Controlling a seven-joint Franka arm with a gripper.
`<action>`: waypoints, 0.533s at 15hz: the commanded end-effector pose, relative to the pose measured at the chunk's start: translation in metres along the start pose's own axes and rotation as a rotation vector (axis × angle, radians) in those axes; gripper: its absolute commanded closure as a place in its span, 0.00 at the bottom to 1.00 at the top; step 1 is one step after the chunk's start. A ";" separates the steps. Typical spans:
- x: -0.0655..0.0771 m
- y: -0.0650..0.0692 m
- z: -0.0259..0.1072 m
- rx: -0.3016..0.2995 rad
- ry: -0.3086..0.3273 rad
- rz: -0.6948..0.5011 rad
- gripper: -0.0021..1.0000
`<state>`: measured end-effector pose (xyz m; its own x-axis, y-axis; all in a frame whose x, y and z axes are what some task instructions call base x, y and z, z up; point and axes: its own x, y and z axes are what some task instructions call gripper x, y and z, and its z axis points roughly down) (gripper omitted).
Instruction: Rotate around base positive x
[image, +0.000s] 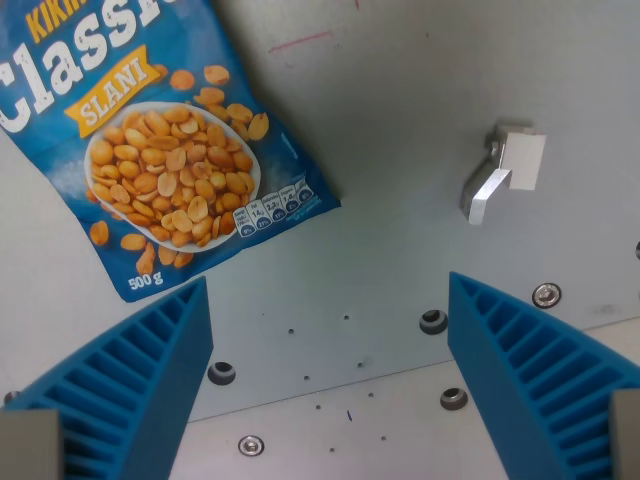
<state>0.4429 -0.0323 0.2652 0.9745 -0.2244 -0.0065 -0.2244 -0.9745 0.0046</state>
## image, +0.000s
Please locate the silver table bolt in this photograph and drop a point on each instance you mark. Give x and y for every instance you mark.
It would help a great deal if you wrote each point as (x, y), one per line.
(547, 294)
(250, 445)

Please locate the blue peanut snack bag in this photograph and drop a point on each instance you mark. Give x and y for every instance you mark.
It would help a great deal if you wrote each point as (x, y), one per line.
(165, 150)

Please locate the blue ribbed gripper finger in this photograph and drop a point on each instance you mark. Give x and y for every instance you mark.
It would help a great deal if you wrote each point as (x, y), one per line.
(530, 375)
(145, 380)

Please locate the small aluminium bracket block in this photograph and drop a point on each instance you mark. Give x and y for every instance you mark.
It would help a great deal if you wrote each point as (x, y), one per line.
(505, 167)

